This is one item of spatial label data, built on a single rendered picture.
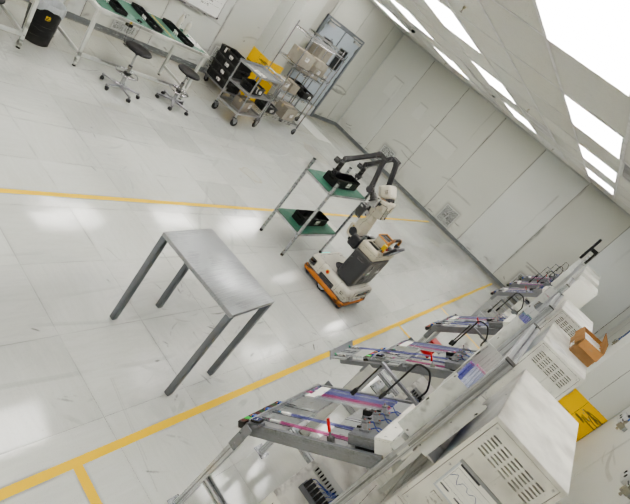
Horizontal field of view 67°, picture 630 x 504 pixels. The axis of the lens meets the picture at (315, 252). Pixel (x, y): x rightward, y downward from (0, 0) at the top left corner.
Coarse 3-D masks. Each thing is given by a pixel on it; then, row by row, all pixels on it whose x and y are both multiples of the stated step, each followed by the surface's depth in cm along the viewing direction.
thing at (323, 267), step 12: (324, 252) 568; (336, 252) 586; (312, 264) 549; (324, 264) 540; (336, 264) 556; (312, 276) 550; (324, 276) 539; (336, 276) 534; (324, 288) 539; (336, 288) 532; (348, 288) 528; (360, 288) 549; (336, 300) 531; (348, 300) 535; (360, 300) 571
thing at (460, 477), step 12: (456, 468) 178; (468, 468) 175; (444, 480) 180; (456, 480) 178; (468, 480) 175; (480, 480) 173; (444, 492) 180; (456, 492) 178; (468, 492) 175; (480, 492) 173
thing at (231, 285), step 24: (168, 240) 292; (192, 240) 306; (216, 240) 324; (144, 264) 303; (192, 264) 286; (216, 264) 302; (240, 264) 320; (168, 288) 352; (216, 288) 283; (240, 288) 299; (120, 312) 323; (240, 312) 280; (264, 312) 316; (216, 336) 282; (240, 336) 324; (192, 360) 291; (216, 360) 336
